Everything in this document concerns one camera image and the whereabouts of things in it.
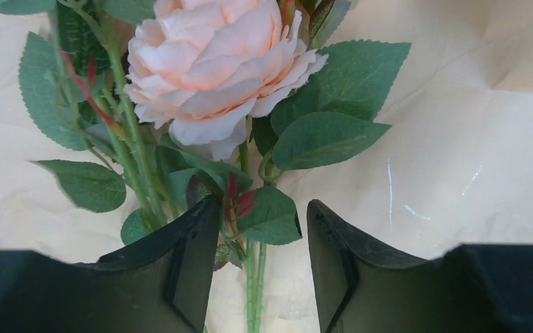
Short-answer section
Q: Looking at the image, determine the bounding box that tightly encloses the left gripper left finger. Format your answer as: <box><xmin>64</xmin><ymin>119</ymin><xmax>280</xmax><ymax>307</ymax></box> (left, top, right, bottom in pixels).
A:
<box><xmin>0</xmin><ymin>196</ymin><xmax>221</xmax><ymax>332</ymax></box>

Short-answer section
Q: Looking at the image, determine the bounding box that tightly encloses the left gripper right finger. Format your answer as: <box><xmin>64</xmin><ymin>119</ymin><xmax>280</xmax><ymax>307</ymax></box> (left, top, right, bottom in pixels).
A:
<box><xmin>307</xmin><ymin>200</ymin><xmax>533</xmax><ymax>333</ymax></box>

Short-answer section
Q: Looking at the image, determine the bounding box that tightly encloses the orange peach flower stem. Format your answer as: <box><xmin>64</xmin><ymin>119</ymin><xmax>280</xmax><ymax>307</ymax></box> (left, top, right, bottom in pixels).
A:
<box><xmin>0</xmin><ymin>1</ymin><xmax>411</xmax><ymax>332</ymax></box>

